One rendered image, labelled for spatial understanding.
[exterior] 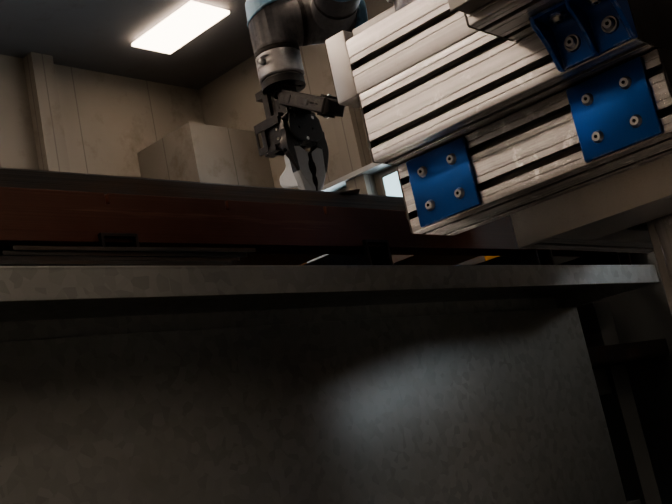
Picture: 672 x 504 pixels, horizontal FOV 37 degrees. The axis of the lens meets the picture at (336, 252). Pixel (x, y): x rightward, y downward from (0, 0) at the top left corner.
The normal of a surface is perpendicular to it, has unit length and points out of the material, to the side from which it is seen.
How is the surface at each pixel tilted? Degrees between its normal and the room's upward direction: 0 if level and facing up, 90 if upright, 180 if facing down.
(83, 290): 90
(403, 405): 90
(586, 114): 90
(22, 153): 90
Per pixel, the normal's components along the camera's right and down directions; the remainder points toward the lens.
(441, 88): -0.67, -0.02
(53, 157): 0.71, -0.29
